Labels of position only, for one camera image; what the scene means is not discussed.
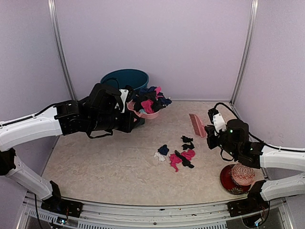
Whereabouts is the white paper scrap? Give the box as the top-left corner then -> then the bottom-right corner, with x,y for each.
154,152 -> 166,162

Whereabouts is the front mixed scrap pile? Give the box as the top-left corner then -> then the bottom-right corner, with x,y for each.
169,135 -> 195,172

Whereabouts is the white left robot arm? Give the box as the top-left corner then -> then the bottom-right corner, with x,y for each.
0,83 -> 139,212

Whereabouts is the dark red bowl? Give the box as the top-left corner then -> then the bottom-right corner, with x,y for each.
220,164 -> 251,195

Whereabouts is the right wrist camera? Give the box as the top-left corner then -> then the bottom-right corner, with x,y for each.
208,108 -> 226,134

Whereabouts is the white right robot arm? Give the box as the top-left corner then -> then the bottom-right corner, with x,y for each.
204,119 -> 305,212

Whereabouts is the mixed dark scrap pile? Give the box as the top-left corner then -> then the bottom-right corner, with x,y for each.
132,86 -> 172,115

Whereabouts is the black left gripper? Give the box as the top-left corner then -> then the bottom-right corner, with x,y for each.
88,109 -> 140,133

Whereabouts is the left aluminium corner post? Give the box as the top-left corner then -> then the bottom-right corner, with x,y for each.
48,0 -> 77,101

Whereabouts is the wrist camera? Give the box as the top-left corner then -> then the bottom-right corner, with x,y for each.
208,108 -> 226,134
119,85 -> 134,113

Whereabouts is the pink hand brush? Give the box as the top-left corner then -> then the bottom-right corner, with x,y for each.
189,114 -> 206,138

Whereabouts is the dark blue paper scrap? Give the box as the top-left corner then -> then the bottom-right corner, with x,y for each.
158,145 -> 169,156

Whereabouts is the teal plastic waste bin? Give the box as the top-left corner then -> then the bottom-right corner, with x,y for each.
100,69 -> 149,95

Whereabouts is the right aluminium corner post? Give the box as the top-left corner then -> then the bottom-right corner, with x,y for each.
230,0 -> 259,106

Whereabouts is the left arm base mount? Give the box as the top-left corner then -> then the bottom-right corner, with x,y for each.
41,181 -> 83,218

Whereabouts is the aluminium corner post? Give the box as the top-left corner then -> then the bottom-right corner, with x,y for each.
230,0 -> 259,106
48,0 -> 77,101

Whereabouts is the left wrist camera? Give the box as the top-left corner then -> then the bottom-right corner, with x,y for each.
119,85 -> 134,113

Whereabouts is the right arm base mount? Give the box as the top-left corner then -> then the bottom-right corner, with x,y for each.
227,180 -> 270,217

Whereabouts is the aluminium front rail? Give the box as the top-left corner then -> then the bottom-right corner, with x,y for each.
16,190 -> 294,229

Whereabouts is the pink plastic dustpan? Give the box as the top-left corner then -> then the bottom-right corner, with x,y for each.
127,102 -> 160,120

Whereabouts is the red white patterned bowl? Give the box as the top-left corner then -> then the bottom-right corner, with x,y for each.
231,163 -> 255,186

